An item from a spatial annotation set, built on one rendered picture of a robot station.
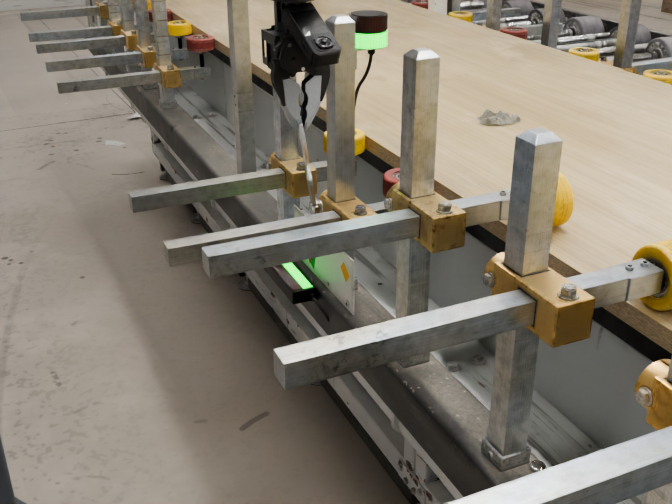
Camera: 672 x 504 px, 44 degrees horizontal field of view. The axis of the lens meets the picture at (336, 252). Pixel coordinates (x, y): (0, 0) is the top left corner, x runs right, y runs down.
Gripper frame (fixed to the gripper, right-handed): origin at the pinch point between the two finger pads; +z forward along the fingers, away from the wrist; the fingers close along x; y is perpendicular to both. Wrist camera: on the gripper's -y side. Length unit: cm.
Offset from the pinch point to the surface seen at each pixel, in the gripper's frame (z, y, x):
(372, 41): -11.8, -0.2, -11.8
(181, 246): 15.0, -2.6, 21.2
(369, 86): 11, 55, -39
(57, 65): 20, 147, 20
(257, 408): 101, 65, -10
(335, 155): 6.0, 1.0, -5.9
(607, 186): 11, -18, -45
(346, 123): 0.9, 1.0, -7.9
